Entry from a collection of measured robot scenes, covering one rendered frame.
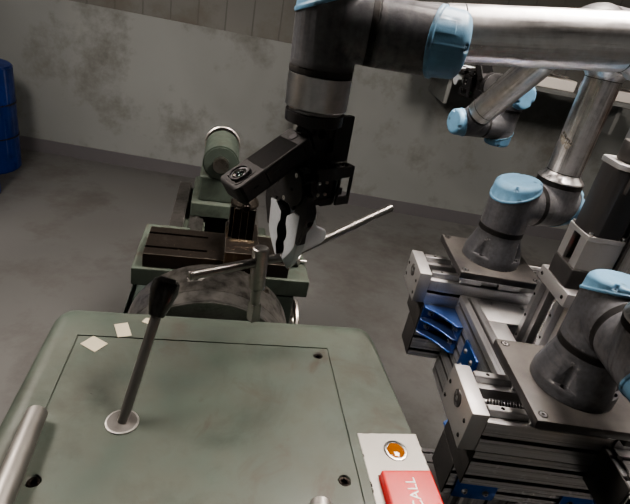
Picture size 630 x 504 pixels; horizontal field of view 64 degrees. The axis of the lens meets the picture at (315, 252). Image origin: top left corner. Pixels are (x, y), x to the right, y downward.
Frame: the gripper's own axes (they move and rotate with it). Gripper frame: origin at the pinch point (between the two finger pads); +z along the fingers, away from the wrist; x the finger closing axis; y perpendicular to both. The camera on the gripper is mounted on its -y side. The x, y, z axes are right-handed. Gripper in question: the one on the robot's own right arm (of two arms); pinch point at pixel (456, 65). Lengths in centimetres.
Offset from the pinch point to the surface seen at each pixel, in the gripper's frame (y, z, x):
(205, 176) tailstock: 45, 34, -80
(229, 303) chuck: 22, -81, -95
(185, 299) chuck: 21, -78, -102
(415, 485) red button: 20, -121, -84
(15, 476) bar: 14, -111, -122
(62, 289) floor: 139, 116, -151
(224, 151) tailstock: 35, 32, -73
